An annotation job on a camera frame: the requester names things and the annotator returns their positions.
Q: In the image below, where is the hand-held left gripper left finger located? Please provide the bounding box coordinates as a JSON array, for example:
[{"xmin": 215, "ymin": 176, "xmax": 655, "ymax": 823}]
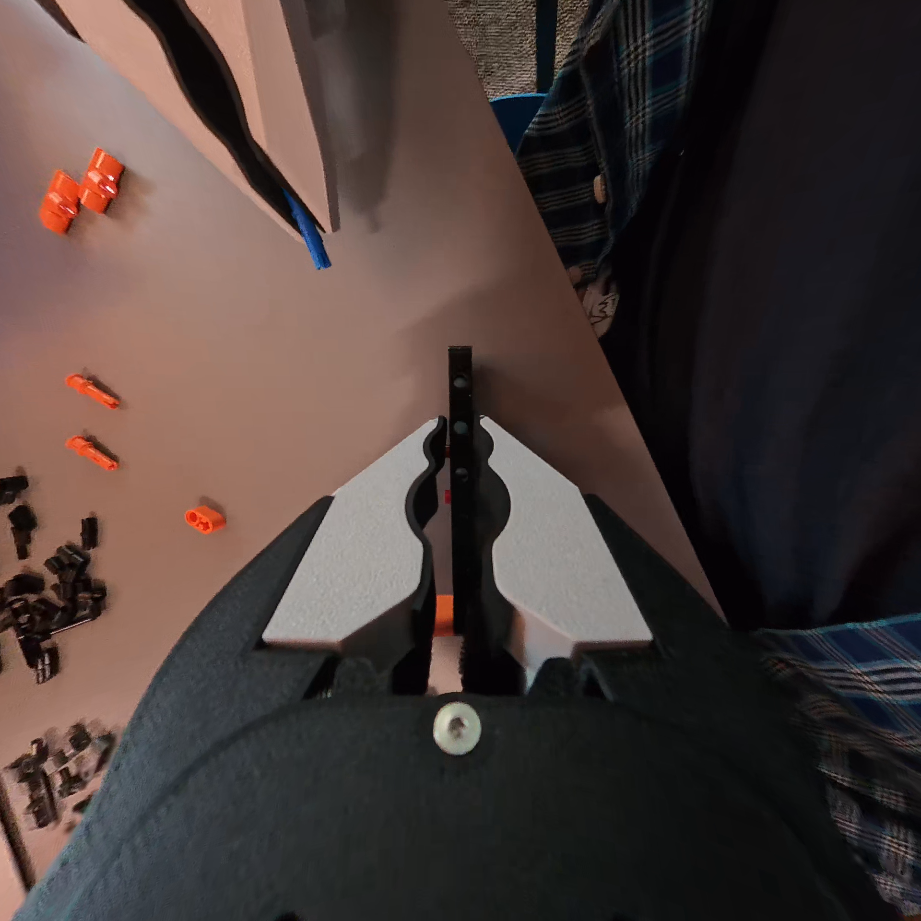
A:
[{"xmin": 261, "ymin": 415, "xmax": 449, "ymax": 681}]

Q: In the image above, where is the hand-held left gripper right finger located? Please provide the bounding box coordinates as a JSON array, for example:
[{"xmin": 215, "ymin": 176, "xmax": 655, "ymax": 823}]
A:
[{"xmin": 475, "ymin": 415, "xmax": 656, "ymax": 681}]

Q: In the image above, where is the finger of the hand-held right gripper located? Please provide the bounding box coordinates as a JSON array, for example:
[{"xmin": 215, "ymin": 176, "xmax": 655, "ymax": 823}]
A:
[
  {"xmin": 137, "ymin": 0, "xmax": 342, "ymax": 236},
  {"xmin": 54, "ymin": 0, "xmax": 302, "ymax": 240}
]

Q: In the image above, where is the blue lego pin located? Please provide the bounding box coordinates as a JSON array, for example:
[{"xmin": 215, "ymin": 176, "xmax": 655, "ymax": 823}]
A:
[{"xmin": 283, "ymin": 189, "xmax": 332, "ymax": 271}]

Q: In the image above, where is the black lego frame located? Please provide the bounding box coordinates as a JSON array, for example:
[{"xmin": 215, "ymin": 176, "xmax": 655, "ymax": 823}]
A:
[{"xmin": 434, "ymin": 345, "xmax": 476, "ymax": 641}]

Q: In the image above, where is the orange lego pin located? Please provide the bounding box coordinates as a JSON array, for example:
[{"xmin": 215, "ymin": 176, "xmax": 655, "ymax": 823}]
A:
[
  {"xmin": 65, "ymin": 373, "xmax": 121, "ymax": 410},
  {"xmin": 65, "ymin": 434, "xmax": 119, "ymax": 472}
]

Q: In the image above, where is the pile of black lego pieces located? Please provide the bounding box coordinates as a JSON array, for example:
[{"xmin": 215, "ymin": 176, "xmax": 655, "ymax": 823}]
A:
[{"xmin": 0, "ymin": 475, "xmax": 109, "ymax": 685}]

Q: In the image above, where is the dark navy t-shirt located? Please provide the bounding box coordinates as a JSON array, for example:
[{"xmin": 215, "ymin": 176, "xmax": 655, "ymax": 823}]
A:
[{"xmin": 597, "ymin": 0, "xmax": 921, "ymax": 634}]

